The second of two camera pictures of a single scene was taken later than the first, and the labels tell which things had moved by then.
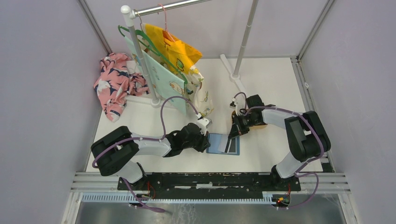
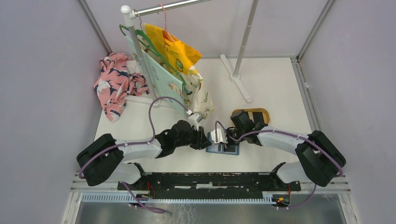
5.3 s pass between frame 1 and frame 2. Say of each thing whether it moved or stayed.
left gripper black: stayed
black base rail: stayed
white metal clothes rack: stayed
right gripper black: moved
